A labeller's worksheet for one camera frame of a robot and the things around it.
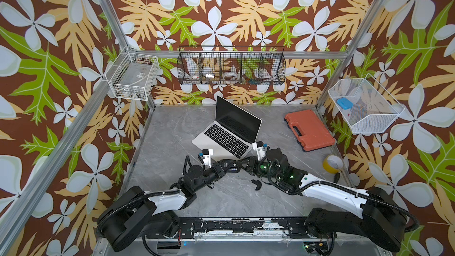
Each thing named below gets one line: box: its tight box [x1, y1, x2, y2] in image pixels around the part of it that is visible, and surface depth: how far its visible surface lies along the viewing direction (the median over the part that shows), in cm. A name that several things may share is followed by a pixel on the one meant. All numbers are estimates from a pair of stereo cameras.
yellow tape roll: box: [322, 154, 344, 175], surface depth 95 cm
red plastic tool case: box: [284, 109, 336, 153], surface depth 103 cm
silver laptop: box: [191, 95, 262, 160], surface depth 105 cm
